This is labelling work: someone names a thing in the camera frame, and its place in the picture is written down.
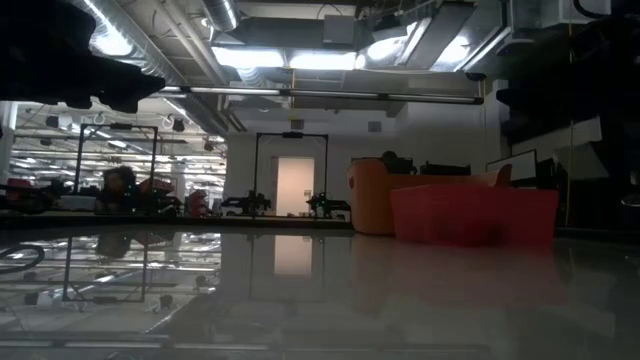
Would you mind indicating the ceiling light panel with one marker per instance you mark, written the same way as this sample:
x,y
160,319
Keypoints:
x,y
322,60
250,57

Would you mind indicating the black overhead frame bar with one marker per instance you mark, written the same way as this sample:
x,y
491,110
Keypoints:
x,y
285,92

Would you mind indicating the black camera on bar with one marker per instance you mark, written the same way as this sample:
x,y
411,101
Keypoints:
x,y
475,76

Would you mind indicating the silver round air duct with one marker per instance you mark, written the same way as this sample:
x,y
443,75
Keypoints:
x,y
222,15

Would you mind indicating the black background equipment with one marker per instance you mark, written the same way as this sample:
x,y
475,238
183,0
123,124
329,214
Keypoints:
x,y
397,162
445,169

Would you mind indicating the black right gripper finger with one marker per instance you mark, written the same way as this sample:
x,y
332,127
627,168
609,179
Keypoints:
x,y
527,129
527,95

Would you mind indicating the red background equipment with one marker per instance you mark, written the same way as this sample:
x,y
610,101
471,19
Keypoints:
x,y
197,202
160,187

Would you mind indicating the black aluminium table frame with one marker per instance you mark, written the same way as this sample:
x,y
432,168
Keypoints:
x,y
200,222

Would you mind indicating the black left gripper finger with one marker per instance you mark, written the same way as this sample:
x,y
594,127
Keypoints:
x,y
120,104
125,82

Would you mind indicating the computer monitor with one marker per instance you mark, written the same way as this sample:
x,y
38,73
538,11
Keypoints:
x,y
515,165

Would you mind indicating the silver ribbed air duct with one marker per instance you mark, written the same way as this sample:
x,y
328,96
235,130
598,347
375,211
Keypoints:
x,y
150,55

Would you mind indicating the black gantry frame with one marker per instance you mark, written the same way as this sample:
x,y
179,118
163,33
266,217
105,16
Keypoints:
x,y
292,134
121,126

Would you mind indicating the wall vent grille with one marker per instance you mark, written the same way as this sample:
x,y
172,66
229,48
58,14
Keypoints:
x,y
374,126

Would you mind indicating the orange plastic basket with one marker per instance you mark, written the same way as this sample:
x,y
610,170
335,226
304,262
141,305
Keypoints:
x,y
370,200

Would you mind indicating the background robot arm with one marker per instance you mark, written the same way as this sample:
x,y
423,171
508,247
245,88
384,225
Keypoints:
x,y
325,204
250,204

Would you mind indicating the lit doorway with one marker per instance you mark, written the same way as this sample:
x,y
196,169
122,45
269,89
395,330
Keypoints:
x,y
295,185

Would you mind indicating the person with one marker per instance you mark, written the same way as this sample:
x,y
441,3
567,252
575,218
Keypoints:
x,y
117,187

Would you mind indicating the pink plastic bin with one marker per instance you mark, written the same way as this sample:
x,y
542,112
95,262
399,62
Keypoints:
x,y
475,215

